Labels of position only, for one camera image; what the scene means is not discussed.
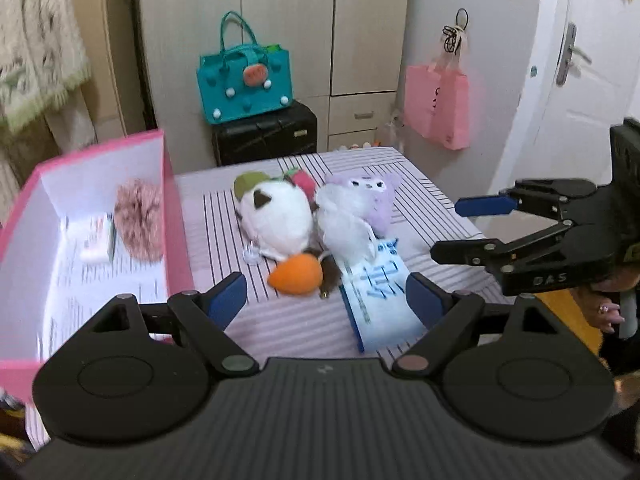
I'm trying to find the white fluffy plush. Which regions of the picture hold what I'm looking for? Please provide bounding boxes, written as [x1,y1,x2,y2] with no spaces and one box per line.
[313,185,379,264]

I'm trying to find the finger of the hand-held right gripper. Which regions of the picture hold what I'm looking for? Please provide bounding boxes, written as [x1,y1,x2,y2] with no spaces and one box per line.
[454,178,599,222]
[430,220,577,274]

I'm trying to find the blue and white tissue packet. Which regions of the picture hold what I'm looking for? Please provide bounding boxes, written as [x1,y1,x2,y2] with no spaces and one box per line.
[335,237,427,354]

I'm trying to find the orange carrot plush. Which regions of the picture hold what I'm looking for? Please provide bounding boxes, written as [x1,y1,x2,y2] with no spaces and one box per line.
[267,252,324,295]

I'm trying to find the pink cardboard box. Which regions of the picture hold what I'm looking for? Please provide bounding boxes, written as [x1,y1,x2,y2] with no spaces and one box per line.
[0,129,196,402]

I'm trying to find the person's right hand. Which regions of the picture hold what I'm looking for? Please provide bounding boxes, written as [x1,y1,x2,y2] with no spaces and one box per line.
[589,264,640,334]

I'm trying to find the white door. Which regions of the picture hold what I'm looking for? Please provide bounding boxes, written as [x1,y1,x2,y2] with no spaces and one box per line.
[491,0,640,197]

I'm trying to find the person's yellow top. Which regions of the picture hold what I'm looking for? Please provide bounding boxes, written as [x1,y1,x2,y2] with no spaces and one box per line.
[536,289,607,357]

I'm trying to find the pink tote bag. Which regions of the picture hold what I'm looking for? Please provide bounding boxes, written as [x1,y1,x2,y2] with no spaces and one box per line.
[402,54,472,151]

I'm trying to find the white plush with green hat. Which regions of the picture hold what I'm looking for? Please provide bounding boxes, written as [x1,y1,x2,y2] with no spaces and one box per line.
[233,171,317,264]

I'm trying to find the pink strawberry plush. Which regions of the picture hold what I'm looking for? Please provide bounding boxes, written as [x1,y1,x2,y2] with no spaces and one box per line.
[284,168,319,202]

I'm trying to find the purple owl plush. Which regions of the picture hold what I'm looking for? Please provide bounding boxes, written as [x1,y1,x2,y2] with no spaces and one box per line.
[325,170,404,239]

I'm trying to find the printed paper sheet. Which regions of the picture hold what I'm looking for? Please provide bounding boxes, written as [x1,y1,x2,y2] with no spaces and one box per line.
[39,255,168,361]

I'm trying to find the small brown plush charm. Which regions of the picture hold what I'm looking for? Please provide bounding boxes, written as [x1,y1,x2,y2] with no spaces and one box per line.
[307,247,343,302]

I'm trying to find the metal door handle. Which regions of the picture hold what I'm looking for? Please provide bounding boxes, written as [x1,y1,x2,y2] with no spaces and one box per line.
[555,22,594,87]

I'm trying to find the striped bed sheet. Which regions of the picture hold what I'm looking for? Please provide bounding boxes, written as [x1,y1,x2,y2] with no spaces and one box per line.
[171,146,507,362]

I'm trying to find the teal felt handbag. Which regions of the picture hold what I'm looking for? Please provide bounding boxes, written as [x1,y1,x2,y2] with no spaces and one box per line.
[196,10,295,125]

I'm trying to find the small white packet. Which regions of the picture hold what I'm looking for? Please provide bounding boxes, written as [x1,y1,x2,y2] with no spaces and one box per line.
[79,212,117,265]

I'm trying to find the cream knitted cardigan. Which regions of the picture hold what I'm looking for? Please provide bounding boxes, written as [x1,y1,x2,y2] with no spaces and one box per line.
[0,0,94,137]

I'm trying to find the brown fluffy pompom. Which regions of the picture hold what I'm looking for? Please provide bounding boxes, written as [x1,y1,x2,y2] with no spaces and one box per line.
[114,178,164,262]

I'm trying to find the black hair ties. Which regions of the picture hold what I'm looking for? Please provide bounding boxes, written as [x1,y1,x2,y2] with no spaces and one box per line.
[442,8,470,54]

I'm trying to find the beige wardrobe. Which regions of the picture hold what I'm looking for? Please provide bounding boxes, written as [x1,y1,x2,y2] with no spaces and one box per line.
[137,0,412,162]

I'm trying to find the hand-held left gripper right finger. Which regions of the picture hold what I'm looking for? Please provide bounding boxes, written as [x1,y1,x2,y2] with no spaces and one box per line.
[392,272,559,379]

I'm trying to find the black suitcase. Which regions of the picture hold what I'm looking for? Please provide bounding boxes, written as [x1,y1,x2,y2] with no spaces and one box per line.
[210,99,320,167]

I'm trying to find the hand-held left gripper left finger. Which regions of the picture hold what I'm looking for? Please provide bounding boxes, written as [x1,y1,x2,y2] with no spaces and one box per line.
[87,271,261,377]

